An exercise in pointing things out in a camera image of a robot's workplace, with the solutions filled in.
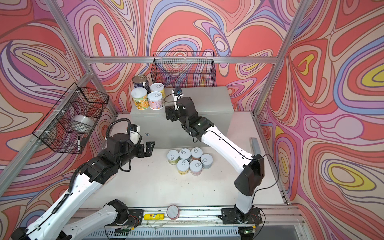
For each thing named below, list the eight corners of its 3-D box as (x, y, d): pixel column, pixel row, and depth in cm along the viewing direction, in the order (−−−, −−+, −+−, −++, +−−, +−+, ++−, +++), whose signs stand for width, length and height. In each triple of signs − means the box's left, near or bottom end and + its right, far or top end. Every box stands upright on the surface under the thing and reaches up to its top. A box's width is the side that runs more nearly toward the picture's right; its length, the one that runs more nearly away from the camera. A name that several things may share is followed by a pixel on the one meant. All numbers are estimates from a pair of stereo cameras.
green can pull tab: (167, 164, 93) (166, 160, 89) (168, 154, 98) (167, 149, 93) (179, 164, 93) (178, 160, 89) (180, 154, 98) (179, 149, 93)
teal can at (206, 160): (200, 169, 90) (200, 166, 87) (200, 157, 95) (200, 153, 92) (213, 169, 90) (213, 166, 87) (212, 157, 95) (212, 153, 92)
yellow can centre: (177, 175, 90) (176, 170, 85) (177, 164, 94) (177, 159, 89) (189, 175, 90) (188, 170, 85) (189, 164, 94) (189, 159, 89)
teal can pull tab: (179, 161, 93) (178, 157, 90) (180, 152, 98) (179, 148, 94) (190, 161, 93) (190, 157, 90) (190, 152, 98) (190, 148, 94)
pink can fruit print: (189, 176, 89) (189, 171, 84) (189, 164, 94) (189, 159, 89) (201, 176, 90) (202, 171, 84) (201, 164, 94) (202, 159, 89)
